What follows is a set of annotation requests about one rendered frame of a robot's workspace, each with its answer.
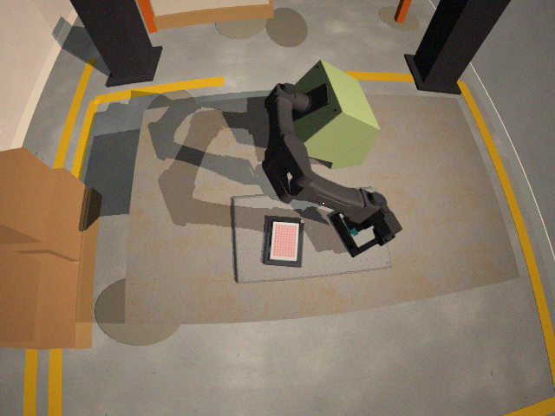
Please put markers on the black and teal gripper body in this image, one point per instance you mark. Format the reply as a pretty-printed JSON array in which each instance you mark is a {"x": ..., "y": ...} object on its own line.
[{"x": 351, "y": 225}]

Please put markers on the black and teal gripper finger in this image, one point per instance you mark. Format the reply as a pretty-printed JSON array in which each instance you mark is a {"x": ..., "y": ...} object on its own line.
[{"x": 353, "y": 232}]

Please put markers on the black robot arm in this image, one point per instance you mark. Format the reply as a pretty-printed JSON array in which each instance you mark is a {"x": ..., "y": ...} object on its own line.
[{"x": 290, "y": 155}]

